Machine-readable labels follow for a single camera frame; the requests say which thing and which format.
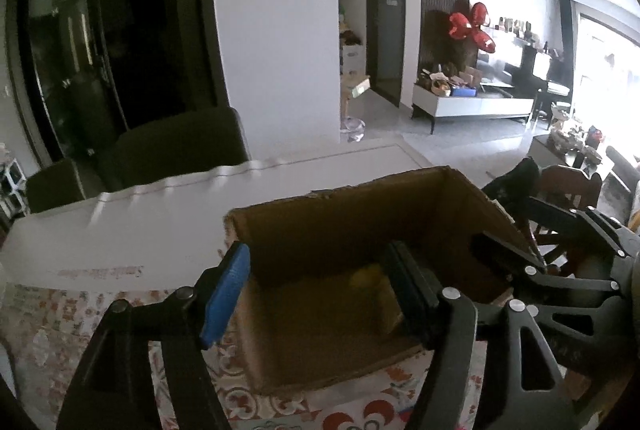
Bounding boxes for orange snack bag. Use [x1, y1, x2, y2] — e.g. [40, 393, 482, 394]
[349, 264, 404, 336]

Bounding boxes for brown cardboard box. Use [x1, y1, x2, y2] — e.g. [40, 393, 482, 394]
[224, 167, 528, 395]

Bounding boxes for wooden chair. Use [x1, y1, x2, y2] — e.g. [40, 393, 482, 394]
[529, 165, 602, 269]

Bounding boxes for black garment on chair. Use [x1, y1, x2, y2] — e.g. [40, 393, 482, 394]
[482, 157, 540, 221]

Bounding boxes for dark dining chair right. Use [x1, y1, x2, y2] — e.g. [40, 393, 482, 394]
[94, 107, 250, 191]

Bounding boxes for dark dining chair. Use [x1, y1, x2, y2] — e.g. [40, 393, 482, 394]
[94, 107, 250, 191]
[26, 158, 106, 213]

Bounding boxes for white tv cabinet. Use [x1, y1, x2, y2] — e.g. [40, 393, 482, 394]
[410, 84, 535, 134]

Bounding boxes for patterned tile table mat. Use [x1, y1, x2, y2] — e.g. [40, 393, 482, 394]
[0, 285, 492, 430]

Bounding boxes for dark dining chair left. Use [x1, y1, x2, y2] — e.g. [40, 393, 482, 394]
[26, 158, 106, 213]

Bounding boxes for white storage box in hallway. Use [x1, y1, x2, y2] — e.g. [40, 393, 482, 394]
[341, 44, 366, 74]

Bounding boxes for red balloon flower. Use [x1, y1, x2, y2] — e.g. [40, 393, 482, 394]
[448, 2, 496, 54]

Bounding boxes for dark glass sliding door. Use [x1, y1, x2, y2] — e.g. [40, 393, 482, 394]
[6, 0, 229, 168]

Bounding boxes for dark hallway door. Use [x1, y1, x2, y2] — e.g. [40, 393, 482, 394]
[366, 0, 406, 107]

